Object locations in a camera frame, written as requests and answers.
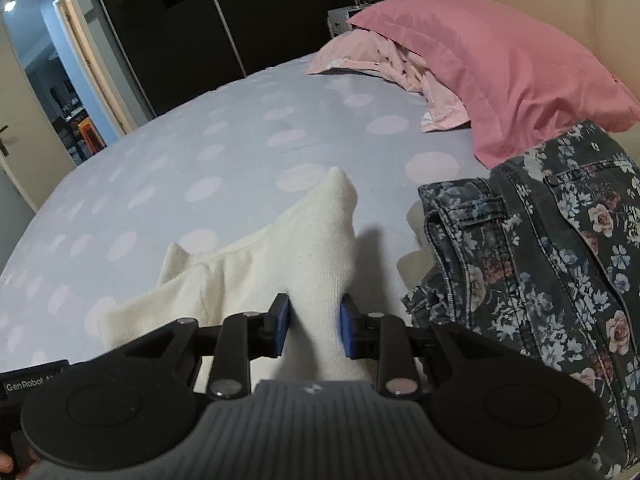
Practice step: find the black wardrobe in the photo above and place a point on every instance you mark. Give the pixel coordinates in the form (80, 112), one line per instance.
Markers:
(200, 25)

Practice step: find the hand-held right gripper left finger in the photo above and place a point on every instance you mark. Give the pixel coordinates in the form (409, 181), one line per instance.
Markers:
(282, 327)

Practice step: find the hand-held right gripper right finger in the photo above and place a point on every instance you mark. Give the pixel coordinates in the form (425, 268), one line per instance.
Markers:
(347, 332)

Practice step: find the beige door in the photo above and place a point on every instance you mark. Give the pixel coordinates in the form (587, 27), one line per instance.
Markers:
(27, 125)

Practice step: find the orange shelf item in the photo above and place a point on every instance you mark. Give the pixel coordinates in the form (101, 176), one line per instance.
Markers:
(90, 137)

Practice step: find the light pink patterned pillow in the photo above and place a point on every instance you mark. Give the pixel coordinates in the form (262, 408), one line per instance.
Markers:
(395, 67)

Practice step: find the person's left hand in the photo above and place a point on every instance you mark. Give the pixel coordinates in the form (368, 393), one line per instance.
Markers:
(5, 462)

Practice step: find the cream knit sweater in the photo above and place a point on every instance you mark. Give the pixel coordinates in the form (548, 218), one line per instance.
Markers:
(310, 245)

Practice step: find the floral dark jeans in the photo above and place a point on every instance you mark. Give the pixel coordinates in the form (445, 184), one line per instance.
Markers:
(540, 270)

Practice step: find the white drawer unit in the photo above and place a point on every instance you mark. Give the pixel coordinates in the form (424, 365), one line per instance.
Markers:
(342, 20)

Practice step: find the polka dot bed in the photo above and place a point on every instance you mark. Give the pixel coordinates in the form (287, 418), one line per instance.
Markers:
(200, 160)

